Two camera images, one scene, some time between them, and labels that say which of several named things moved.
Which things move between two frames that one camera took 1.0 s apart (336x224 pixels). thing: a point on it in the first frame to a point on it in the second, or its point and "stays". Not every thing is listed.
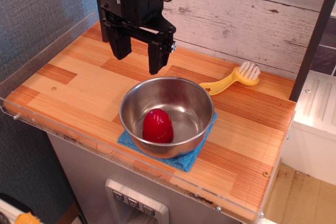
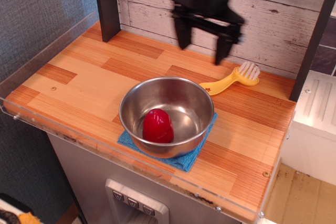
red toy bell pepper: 157,127 stays
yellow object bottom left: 27,218 stays
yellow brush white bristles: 247,74 stays
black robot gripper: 140,10 to 209,9
